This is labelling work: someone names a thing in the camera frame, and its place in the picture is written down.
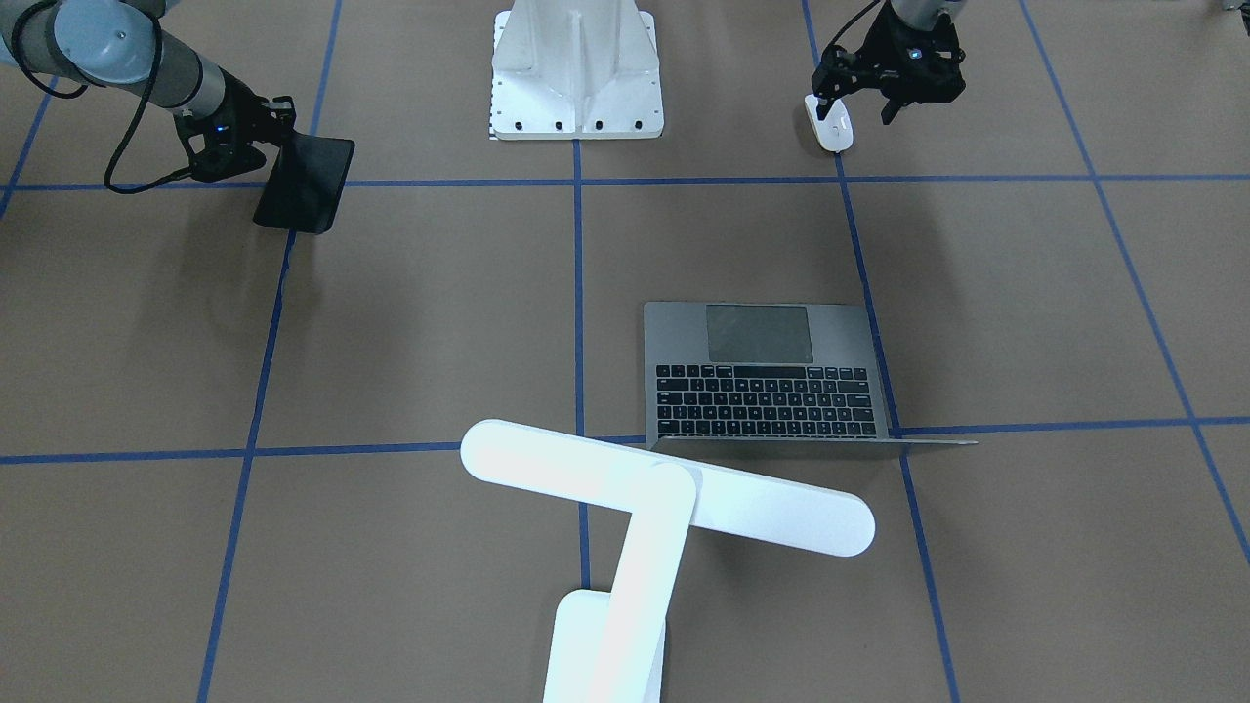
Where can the black mouse pad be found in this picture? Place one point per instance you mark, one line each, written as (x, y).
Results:
(303, 191)

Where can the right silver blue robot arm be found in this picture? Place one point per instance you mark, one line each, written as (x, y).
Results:
(64, 47)

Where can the white computer mouse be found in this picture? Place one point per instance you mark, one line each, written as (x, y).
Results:
(836, 133)

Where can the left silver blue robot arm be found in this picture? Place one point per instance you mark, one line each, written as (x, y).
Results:
(911, 54)

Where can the white desk lamp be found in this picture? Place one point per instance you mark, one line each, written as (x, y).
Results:
(608, 646)

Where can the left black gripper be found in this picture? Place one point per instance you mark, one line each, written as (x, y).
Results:
(882, 44)

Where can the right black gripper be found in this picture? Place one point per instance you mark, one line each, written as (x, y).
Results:
(247, 111)

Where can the grey laptop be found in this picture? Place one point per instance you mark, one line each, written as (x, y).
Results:
(731, 380)

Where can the white camera mast base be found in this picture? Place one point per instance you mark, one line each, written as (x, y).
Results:
(575, 70)

